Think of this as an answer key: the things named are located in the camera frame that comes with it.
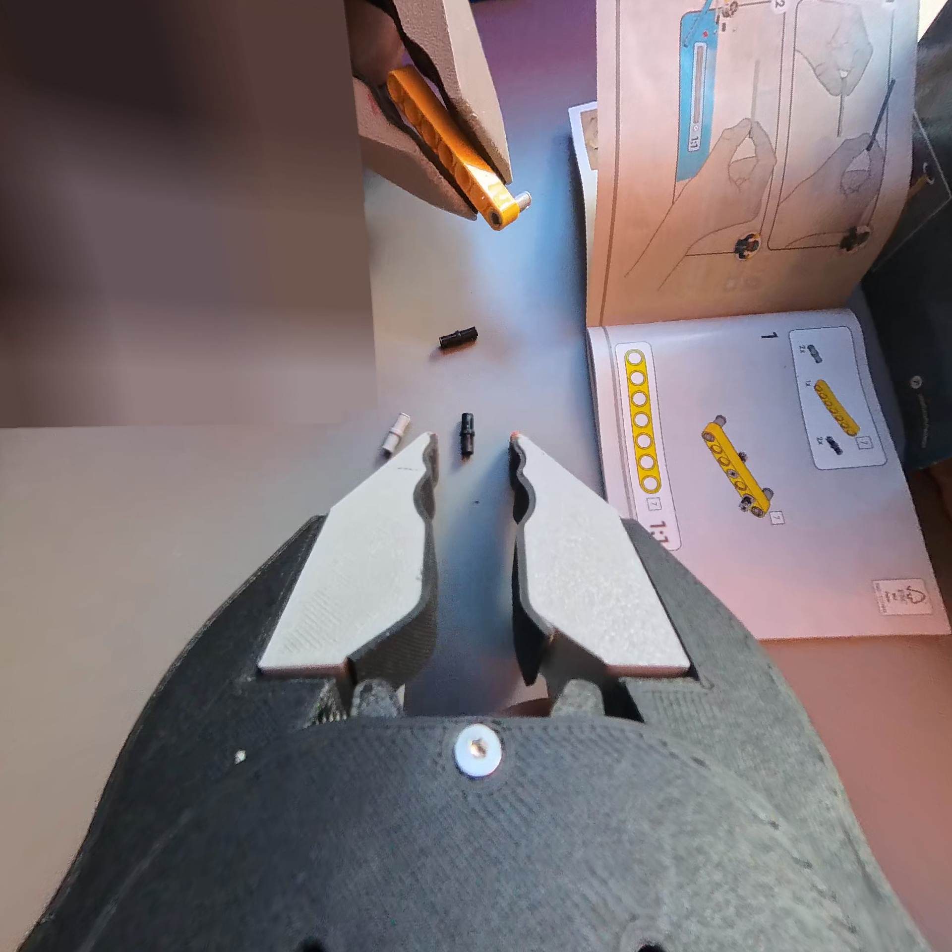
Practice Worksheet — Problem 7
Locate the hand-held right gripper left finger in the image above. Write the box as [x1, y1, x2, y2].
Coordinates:
[259, 430, 441, 693]

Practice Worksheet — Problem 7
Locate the black lego box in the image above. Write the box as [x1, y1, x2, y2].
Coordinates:
[859, 0, 952, 477]

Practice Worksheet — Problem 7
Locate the lego instruction booklet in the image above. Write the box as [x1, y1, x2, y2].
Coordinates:
[569, 0, 952, 642]

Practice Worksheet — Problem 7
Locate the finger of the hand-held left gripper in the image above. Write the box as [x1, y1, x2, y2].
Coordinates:
[390, 0, 514, 187]
[354, 74, 478, 221]

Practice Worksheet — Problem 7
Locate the yellow lego beam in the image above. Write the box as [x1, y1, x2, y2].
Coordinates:
[385, 67, 523, 232]

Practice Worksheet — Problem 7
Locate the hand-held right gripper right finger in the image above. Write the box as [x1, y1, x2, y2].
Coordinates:
[508, 431, 690, 689]

